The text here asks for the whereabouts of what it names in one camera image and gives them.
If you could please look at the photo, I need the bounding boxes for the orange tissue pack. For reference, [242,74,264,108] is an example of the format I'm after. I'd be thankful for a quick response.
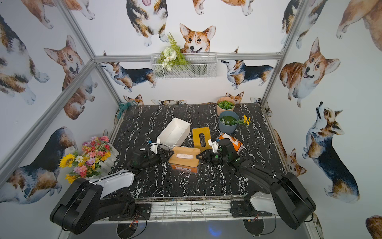
[171,164,199,173]
[218,133,244,153]

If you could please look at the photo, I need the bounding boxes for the clear plastic tissue box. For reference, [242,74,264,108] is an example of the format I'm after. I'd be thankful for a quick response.
[168,146,201,174]

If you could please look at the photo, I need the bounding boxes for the light wooden slotted lid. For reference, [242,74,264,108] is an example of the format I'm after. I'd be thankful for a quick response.
[169,146,201,167]

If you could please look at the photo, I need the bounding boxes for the white rectangular tissue box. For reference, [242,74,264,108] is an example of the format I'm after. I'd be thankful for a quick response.
[157,118,190,149]

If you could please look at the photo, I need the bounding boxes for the yellow wooden slotted lid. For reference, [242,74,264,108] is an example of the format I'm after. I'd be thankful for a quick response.
[192,127,212,152]

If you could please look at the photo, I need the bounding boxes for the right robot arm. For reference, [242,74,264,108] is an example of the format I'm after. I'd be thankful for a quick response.
[196,139,316,230]

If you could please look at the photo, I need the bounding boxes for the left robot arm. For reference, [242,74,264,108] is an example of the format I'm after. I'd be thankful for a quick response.
[49,147,174,235]

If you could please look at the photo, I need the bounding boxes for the blue-grey plant pot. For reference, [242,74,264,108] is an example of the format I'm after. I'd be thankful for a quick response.
[219,111,239,134]

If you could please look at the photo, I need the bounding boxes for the yellow artificial flower sprig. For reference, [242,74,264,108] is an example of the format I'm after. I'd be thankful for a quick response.
[236,115,251,126]

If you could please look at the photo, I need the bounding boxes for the pink plant pot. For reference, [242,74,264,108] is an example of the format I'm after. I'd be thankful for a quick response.
[216,97,235,116]

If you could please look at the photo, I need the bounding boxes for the colourful flower bouquet planter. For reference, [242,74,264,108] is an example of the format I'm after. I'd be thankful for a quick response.
[59,135,119,184]

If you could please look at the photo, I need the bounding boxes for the green cloth at corner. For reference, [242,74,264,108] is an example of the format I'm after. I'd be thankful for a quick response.
[115,102,136,120]

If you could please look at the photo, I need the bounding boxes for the white flowers with fern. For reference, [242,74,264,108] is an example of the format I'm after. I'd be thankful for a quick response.
[157,33,190,71]

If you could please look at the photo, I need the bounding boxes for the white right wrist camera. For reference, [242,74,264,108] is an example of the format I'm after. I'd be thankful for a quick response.
[208,139,220,153]

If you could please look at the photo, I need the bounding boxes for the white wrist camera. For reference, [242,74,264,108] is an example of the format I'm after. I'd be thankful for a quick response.
[148,139,161,154]
[208,139,220,153]

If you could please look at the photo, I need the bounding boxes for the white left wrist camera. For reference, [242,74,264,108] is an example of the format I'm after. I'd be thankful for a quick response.
[148,139,161,154]

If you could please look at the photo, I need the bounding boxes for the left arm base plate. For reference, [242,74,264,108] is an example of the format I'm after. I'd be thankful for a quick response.
[108,203,152,221]

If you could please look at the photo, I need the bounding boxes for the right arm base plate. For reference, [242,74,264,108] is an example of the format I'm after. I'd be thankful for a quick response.
[229,201,273,218]

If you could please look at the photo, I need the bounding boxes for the white wire wall basket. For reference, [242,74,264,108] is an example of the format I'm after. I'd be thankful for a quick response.
[150,53,217,79]

